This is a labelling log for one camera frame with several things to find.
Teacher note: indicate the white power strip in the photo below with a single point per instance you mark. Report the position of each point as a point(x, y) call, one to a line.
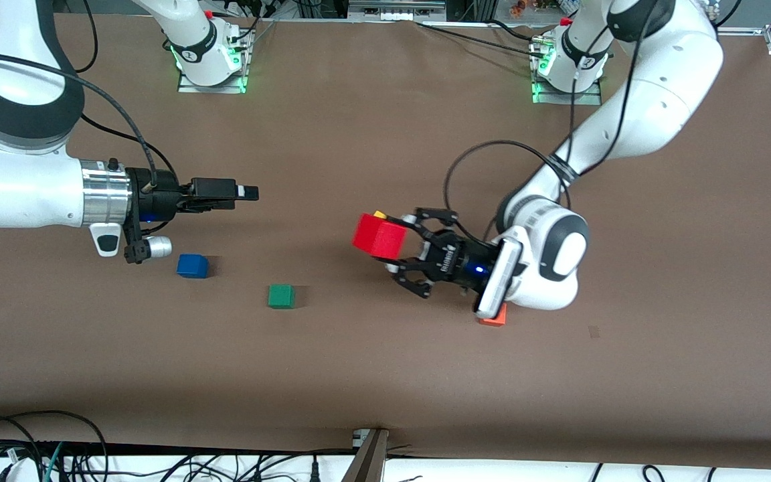
point(395, 8)

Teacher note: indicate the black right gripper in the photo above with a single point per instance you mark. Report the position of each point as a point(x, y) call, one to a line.
point(163, 194)

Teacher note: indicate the red cube block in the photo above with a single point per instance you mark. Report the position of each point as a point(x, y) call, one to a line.
point(379, 236)

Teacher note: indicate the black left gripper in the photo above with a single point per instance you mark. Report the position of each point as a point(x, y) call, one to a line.
point(460, 259)

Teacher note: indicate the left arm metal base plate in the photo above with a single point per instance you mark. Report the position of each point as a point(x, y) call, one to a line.
point(556, 99)

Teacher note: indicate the orange cube block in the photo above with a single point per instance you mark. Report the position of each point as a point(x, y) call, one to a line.
point(492, 320)

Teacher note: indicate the blue cube block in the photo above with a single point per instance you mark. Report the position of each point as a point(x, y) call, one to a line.
point(192, 266)

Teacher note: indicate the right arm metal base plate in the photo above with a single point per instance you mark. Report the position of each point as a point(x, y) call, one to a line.
point(211, 89)

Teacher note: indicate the green cube block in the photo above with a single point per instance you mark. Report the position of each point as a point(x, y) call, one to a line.
point(281, 296)

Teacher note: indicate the small metal clamp bracket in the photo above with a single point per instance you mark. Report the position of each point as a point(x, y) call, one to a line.
point(359, 438)

